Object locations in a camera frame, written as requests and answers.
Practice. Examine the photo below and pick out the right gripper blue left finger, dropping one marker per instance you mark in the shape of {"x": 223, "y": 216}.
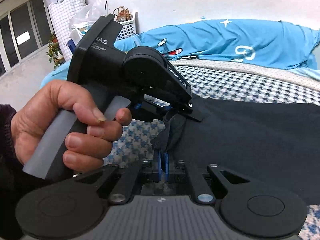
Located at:
{"x": 156, "y": 166}

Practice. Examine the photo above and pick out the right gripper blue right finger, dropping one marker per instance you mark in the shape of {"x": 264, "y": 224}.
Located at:
{"x": 166, "y": 166}

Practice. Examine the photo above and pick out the black t-shirt red lettering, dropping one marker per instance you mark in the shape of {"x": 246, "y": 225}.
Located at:
{"x": 277, "y": 143}

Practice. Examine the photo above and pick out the dark sleeve forearm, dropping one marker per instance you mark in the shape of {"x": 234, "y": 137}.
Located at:
{"x": 14, "y": 182}

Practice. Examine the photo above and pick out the person's left hand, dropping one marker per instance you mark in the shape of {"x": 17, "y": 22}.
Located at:
{"x": 65, "y": 126}

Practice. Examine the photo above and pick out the houndstooth blue white mattress cover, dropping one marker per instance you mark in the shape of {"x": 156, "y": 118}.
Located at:
{"x": 210, "y": 83}

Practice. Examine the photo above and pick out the white perforated laundry basket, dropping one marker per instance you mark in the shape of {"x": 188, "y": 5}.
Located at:
{"x": 128, "y": 21}

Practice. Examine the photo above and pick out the white plastic bag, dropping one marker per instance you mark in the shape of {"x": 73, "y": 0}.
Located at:
{"x": 87, "y": 16}

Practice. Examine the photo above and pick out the potted green plant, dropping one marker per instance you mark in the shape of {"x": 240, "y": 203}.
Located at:
{"x": 54, "y": 52}

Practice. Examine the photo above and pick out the blue airplane print bedsheet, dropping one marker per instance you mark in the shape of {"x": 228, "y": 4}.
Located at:
{"x": 269, "y": 44}

